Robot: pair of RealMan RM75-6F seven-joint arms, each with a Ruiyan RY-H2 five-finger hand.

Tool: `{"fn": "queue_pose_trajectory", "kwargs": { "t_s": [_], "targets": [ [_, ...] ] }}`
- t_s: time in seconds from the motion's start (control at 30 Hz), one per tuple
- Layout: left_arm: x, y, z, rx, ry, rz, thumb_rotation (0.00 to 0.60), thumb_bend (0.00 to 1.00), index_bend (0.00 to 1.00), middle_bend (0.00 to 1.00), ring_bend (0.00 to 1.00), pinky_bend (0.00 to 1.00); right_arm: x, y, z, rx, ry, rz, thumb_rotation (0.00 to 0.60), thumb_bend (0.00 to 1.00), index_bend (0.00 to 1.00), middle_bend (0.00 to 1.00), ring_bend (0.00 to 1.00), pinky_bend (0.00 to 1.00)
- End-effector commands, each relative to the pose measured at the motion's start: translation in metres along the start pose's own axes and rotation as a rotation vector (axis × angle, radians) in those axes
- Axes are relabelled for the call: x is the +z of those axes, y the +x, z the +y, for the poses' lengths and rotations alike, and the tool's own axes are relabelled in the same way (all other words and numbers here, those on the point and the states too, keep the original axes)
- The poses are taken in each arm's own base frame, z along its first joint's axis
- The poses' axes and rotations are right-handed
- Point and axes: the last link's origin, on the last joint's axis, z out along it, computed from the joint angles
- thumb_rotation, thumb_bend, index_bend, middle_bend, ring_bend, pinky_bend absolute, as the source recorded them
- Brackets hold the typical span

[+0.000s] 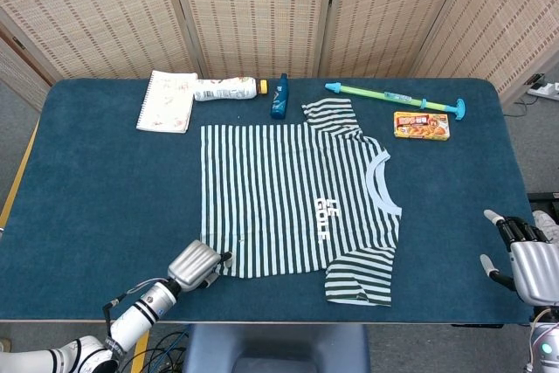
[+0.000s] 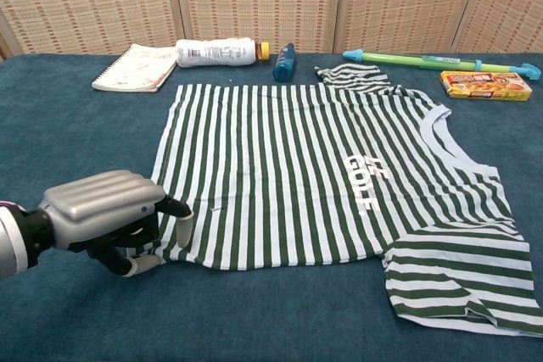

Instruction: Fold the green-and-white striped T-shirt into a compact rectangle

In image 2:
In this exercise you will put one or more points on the white bottle yellow cap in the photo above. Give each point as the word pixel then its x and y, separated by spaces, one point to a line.
pixel 212 53

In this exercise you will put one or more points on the white spiral notebook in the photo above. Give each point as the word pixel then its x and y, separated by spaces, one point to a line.
pixel 136 69

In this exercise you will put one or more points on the woven folding screen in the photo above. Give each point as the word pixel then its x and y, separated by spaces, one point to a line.
pixel 263 1

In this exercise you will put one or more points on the green blue water squirter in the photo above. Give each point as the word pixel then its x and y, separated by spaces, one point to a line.
pixel 403 59

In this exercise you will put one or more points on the green white striped T-shirt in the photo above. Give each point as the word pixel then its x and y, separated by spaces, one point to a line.
pixel 275 167

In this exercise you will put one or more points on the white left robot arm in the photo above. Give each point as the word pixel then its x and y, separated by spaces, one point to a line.
pixel 10 239

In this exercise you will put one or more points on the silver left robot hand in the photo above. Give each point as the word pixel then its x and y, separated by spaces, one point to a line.
pixel 97 201

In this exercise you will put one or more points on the blue bottle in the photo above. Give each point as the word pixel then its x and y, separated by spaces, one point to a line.
pixel 284 65

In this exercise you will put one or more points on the yellow curry box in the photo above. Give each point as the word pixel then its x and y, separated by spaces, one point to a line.
pixel 483 86

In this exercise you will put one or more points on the blue felt table cover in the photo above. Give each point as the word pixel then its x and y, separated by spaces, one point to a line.
pixel 63 124

